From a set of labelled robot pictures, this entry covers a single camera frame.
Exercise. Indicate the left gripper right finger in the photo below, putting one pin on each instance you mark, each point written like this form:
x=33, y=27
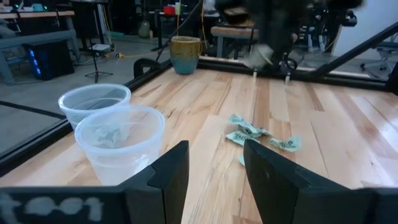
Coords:
x=286, y=193

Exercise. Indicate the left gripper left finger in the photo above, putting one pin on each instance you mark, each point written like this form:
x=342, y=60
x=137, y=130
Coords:
x=161, y=193

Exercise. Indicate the clear plastic deli cup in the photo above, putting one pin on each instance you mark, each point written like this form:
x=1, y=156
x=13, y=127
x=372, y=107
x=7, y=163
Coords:
x=124, y=168
x=77, y=109

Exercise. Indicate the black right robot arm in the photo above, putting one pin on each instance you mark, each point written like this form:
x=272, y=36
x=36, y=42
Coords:
x=323, y=7

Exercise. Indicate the wooden stool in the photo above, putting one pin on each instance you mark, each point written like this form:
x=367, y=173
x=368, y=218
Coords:
x=230, y=31

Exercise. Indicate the olive and teal ceramic mug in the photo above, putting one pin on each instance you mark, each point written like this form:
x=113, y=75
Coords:
x=185, y=56

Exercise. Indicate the office chair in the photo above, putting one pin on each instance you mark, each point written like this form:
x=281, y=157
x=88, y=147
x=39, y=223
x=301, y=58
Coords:
x=385, y=49

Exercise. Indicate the red container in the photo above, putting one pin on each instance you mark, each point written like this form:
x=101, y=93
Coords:
x=169, y=11

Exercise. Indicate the green bag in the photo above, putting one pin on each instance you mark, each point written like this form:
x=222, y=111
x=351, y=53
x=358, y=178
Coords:
x=144, y=29

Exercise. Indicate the black tripod stand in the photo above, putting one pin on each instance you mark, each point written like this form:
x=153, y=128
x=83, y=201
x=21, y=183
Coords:
x=95, y=63

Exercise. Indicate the blue-lit computer tower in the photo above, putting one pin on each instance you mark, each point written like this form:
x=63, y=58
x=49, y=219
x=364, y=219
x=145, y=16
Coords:
x=56, y=59

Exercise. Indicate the grey bench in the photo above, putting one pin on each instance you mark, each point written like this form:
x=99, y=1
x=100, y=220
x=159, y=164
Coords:
x=37, y=39

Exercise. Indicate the wooden workbench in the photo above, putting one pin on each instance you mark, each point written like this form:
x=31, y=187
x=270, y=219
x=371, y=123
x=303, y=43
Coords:
x=46, y=14

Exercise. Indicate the teal container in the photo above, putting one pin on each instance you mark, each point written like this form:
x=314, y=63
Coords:
x=37, y=7

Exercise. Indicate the black aluminium table frame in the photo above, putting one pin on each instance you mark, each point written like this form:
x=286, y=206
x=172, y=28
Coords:
x=233, y=67

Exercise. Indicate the black frame clamp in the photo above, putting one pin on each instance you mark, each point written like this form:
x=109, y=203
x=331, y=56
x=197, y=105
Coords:
x=140, y=63

